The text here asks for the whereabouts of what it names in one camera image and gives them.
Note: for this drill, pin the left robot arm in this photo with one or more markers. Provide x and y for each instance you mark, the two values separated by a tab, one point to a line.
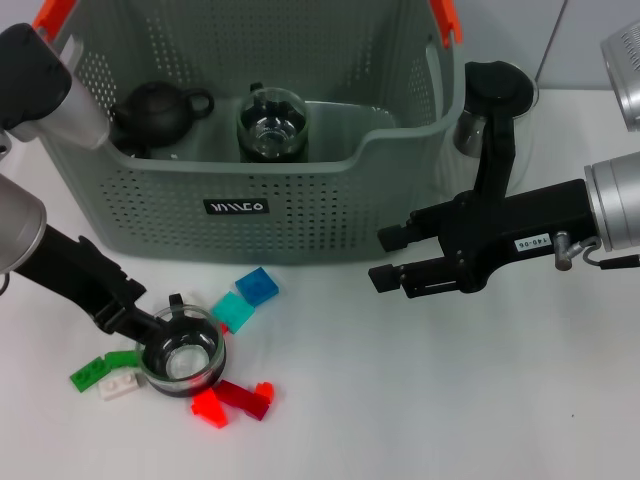
17	225

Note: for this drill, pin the small orange-red toy brick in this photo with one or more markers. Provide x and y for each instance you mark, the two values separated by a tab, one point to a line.
265	392

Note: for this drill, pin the grey perforated storage basket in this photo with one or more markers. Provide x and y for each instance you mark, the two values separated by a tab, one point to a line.
320	210

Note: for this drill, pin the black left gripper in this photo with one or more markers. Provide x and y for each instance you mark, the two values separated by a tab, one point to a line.
80	270

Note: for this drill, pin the small green toy brick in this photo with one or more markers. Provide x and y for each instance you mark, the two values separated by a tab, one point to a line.
120	358

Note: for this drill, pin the white toy brick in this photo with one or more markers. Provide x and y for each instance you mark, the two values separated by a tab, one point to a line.
118	387

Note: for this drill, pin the teal toy brick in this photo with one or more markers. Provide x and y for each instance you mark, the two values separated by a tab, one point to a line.
234	311

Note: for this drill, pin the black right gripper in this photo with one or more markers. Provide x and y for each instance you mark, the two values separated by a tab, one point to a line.
525	220

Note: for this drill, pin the dark red toy brick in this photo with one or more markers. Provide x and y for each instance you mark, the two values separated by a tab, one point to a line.
245	397

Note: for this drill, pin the long green toy brick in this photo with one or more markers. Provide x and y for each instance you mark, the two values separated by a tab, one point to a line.
89	375

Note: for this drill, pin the bright red toy brick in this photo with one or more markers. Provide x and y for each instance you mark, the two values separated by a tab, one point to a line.
210	407

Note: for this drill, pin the black teapot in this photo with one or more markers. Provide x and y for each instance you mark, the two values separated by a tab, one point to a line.
155	112

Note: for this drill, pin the blue toy brick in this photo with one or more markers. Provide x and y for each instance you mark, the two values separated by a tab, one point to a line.
256	286

